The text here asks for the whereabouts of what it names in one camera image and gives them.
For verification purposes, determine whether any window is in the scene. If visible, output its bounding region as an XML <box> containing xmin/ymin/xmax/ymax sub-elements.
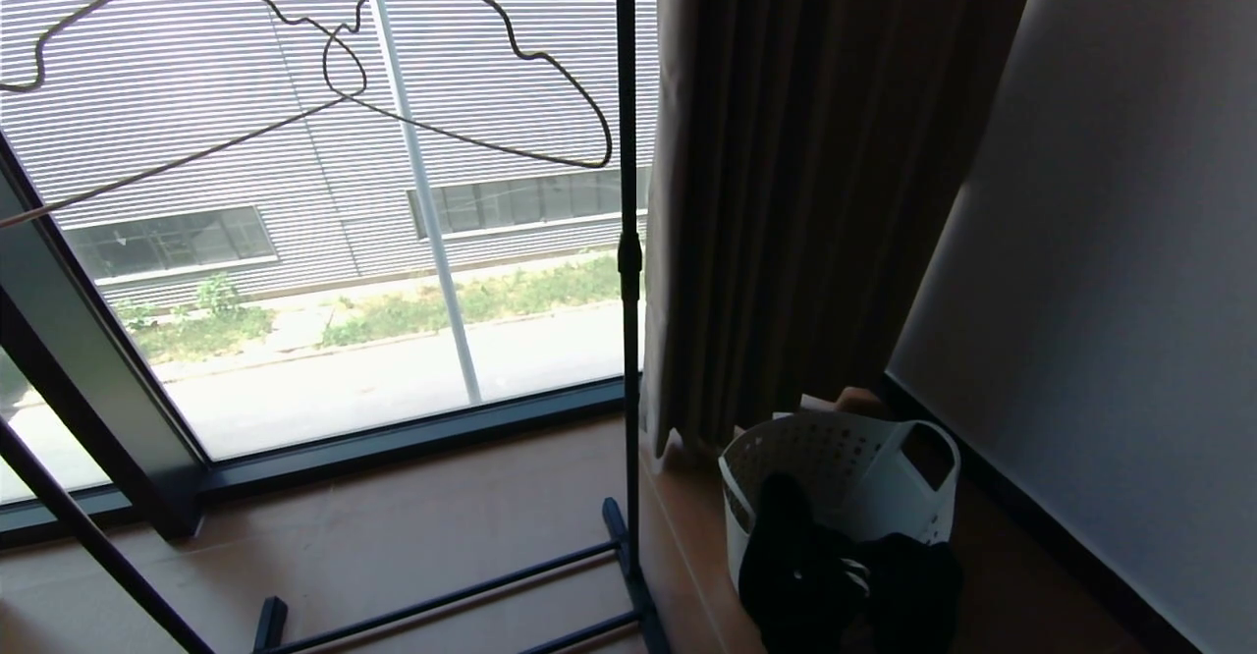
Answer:
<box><xmin>0</xmin><ymin>0</ymin><xmax>657</xmax><ymax>549</ymax></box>

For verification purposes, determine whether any black clothes rack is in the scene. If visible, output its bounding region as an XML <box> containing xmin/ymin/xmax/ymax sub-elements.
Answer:
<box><xmin>0</xmin><ymin>0</ymin><xmax>671</xmax><ymax>654</ymax></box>

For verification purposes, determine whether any heap of clothes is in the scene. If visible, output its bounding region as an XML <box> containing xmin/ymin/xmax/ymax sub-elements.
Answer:
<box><xmin>738</xmin><ymin>474</ymin><xmax>965</xmax><ymax>654</ymax></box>

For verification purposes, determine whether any white laundry basket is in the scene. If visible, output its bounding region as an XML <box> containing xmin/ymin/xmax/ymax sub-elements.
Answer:
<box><xmin>719</xmin><ymin>409</ymin><xmax>961</xmax><ymax>598</ymax></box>

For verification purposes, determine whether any brown curtain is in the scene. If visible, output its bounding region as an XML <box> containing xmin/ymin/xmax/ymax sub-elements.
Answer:
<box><xmin>643</xmin><ymin>0</ymin><xmax>1044</xmax><ymax>461</ymax></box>

